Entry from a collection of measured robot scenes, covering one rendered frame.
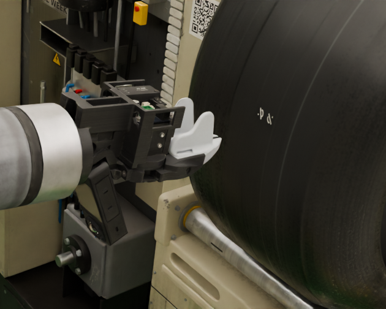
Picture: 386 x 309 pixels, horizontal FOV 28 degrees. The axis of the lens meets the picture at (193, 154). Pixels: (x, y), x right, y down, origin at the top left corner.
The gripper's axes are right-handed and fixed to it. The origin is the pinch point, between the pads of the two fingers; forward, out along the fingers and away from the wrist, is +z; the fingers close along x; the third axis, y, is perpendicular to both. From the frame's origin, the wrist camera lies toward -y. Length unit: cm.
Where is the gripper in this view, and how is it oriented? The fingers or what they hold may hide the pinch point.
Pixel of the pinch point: (208, 146)
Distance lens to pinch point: 86.3
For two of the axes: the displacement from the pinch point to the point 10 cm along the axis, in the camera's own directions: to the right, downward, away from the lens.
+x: -6.4, -4.5, 6.2
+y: 2.3, -8.8, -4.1
